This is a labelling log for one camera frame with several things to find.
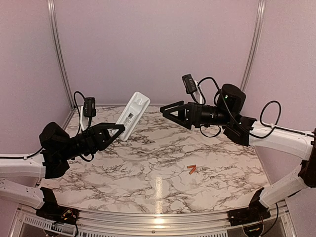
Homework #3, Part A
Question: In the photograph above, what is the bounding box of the right aluminium frame post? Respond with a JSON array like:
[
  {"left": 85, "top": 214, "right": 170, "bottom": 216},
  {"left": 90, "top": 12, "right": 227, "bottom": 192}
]
[{"left": 240, "top": 0, "right": 266, "bottom": 92}]

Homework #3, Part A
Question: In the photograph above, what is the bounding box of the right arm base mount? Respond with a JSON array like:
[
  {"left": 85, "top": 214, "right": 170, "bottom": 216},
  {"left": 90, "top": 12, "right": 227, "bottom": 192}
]
[{"left": 228, "top": 188, "right": 271, "bottom": 226}]

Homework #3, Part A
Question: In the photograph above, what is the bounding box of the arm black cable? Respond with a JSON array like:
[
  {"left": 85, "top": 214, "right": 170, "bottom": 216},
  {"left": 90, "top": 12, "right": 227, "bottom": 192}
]
[
  {"left": 196, "top": 77, "right": 282, "bottom": 139},
  {"left": 22, "top": 90, "right": 96, "bottom": 162}
]

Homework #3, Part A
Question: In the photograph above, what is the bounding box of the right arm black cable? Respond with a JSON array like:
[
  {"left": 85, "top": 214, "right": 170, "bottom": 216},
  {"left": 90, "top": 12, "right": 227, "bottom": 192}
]
[{"left": 196, "top": 77, "right": 282, "bottom": 139}]

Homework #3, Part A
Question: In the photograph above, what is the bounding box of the front aluminium rail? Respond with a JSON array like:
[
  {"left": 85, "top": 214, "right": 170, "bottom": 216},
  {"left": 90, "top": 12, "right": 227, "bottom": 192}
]
[{"left": 8, "top": 201, "right": 297, "bottom": 237}]

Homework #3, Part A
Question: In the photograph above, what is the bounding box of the aluminium frame post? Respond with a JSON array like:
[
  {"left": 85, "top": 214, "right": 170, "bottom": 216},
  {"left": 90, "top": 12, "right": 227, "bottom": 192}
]
[
  {"left": 240, "top": 0, "right": 266, "bottom": 92},
  {"left": 46, "top": 0, "right": 76, "bottom": 109}
]

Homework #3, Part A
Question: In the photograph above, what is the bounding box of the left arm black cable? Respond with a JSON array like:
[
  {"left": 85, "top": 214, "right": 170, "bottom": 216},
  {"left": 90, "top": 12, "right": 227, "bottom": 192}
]
[{"left": 22, "top": 90, "right": 96, "bottom": 162}]

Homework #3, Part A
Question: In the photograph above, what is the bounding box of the white remote control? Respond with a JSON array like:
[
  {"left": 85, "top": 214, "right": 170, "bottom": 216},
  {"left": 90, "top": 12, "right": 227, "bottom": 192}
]
[{"left": 116, "top": 92, "right": 151, "bottom": 141}]

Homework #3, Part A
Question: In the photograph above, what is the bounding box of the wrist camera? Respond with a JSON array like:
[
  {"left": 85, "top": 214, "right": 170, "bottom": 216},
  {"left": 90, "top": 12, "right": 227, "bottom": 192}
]
[
  {"left": 80, "top": 97, "right": 96, "bottom": 131},
  {"left": 182, "top": 74, "right": 206, "bottom": 105}
]

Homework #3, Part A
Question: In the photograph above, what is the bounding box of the left aluminium frame post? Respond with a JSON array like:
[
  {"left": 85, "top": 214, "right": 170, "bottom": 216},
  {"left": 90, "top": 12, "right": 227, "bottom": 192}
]
[{"left": 46, "top": 0, "right": 76, "bottom": 109}]

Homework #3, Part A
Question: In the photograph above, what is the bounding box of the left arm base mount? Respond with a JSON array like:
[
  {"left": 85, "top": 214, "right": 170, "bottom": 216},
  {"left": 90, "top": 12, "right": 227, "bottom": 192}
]
[{"left": 36, "top": 187, "right": 79, "bottom": 225}]

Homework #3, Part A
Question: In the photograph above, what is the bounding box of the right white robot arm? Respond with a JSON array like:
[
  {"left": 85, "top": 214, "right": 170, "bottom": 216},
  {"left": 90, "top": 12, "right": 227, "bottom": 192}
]
[{"left": 160, "top": 84, "right": 316, "bottom": 221}]

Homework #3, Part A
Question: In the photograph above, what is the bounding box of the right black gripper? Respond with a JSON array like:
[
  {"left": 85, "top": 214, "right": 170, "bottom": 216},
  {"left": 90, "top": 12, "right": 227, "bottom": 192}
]
[{"left": 161, "top": 100, "right": 233, "bottom": 129}]

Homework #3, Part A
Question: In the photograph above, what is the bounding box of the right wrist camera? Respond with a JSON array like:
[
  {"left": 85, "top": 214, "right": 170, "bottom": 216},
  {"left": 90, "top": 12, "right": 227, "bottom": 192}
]
[{"left": 182, "top": 74, "right": 206, "bottom": 105}]

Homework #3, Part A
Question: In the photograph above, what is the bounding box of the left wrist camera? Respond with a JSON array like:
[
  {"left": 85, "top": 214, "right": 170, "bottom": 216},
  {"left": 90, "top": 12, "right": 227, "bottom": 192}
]
[{"left": 80, "top": 97, "right": 96, "bottom": 131}]

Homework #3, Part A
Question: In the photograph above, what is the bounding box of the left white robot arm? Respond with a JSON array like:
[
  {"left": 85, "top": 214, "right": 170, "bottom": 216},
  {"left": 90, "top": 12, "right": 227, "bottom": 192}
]
[{"left": 0, "top": 122, "right": 125, "bottom": 220}]

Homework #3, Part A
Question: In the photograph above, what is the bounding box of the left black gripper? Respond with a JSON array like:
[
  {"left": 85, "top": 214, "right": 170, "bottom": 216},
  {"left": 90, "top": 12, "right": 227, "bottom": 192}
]
[{"left": 59, "top": 122, "right": 126, "bottom": 160}]

